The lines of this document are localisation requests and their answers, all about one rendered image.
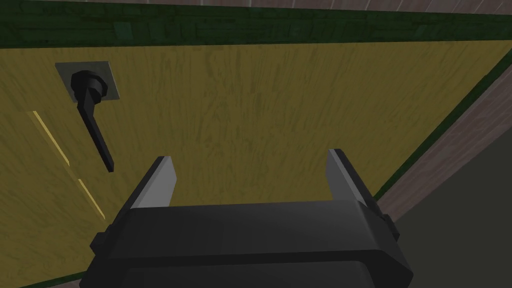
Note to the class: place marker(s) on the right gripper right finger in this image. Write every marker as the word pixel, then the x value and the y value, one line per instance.
pixel 347 180

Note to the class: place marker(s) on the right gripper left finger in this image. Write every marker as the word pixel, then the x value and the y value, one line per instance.
pixel 156 187

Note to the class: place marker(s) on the yellow wooden door leaf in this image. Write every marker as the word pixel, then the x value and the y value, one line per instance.
pixel 256 120

